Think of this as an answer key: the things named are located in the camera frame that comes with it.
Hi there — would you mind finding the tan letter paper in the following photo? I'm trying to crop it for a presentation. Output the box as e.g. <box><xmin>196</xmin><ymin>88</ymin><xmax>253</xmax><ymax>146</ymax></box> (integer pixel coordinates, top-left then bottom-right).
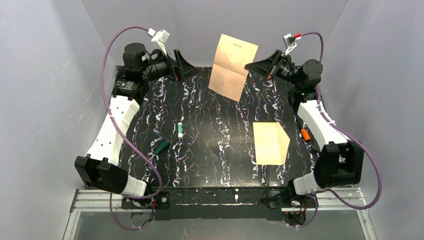
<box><xmin>208</xmin><ymin>34</ymin><xmax>258</xmax><ymax>102</ymax></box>

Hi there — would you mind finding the white green glue stick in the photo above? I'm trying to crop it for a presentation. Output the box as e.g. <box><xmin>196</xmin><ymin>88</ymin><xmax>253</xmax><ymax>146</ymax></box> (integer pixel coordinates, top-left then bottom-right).
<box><xmin>177</xmin><ymin>122</ymin><xmax>184</xmax><ymax>139</ymax></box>

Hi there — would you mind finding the cream envelope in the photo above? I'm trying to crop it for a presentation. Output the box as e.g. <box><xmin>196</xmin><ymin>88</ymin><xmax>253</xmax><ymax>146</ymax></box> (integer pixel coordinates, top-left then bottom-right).
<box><xmin>253</xmin><ymin>122</ymin><xmax>291</xmax><ymax>166</ymax></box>

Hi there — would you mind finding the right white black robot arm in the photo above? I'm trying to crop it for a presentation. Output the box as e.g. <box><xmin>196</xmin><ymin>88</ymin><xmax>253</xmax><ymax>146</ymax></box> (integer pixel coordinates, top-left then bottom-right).
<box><xmin>244</xmin><ymin>50</ymin><xmax>364</xmax><ymax>196</ymax></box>

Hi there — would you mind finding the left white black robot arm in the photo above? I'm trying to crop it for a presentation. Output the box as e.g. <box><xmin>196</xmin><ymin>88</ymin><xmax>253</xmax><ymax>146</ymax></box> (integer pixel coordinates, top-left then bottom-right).
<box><xmin>74</xmin><ymin>42</ymin><xmax>199</xmax><ymax>199</ymax></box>

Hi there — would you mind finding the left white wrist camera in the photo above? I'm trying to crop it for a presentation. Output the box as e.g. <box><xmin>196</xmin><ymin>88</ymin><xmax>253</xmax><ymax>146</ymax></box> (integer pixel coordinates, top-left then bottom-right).
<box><xmin>147</xmin><ymin>28</ymin><xmax>170</xmax><ymax>56</ymax></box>

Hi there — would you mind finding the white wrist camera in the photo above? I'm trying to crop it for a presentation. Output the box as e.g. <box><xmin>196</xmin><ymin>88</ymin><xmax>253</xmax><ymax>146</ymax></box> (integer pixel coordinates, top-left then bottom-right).
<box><xmin>147</xmin><ymin>28</ymin><xmax>170</xmax><ymax>56</ymax></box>
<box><xmin>283</xmin><ymin>33</ymin><xmax>302</xmax><ymax>55</ymax></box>

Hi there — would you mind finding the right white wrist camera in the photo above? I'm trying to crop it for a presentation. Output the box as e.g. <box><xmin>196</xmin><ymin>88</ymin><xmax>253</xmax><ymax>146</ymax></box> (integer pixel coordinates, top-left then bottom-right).
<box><xmin>283</xmin><ymin>33</ymin><xmax>302</xmax><ymax>55</ymax></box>

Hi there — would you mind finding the orange handled screwdriver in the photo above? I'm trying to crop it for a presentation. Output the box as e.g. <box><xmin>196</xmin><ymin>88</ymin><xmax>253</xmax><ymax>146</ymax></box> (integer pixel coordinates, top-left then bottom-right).
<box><xmin>293</xmin><ymin>112</ymin><xmax>312</xmax><ymax>143</ymax></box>

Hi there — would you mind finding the green handled screwdriver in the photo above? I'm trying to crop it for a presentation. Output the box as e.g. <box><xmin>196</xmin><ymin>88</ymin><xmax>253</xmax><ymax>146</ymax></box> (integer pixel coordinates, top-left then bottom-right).
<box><xmin>149</xmin><ymin>139</ymin><xmax>171</xmax><ymax>161</ymax></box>

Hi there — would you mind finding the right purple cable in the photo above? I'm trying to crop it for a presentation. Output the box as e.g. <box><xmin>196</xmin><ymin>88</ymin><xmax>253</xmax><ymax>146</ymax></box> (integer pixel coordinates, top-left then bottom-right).
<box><xmin>298</xmin><ymin>31</ymin><xmax>383</xmax><ymax>229</ymax></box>

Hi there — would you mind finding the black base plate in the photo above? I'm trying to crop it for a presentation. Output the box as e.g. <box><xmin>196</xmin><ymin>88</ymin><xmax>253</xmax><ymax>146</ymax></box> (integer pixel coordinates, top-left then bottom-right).
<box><xmin>121</xmin><ymin>186</ymin><xmax>316</xmax><ymax>224</ymax></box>

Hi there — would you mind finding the aluminium frame rail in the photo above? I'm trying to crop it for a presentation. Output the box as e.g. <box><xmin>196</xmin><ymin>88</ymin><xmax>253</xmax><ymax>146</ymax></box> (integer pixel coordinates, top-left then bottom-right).
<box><xmin>70</xmin><ymin>187</ymin><xmax>367</xmax><ymax>213</ymax></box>

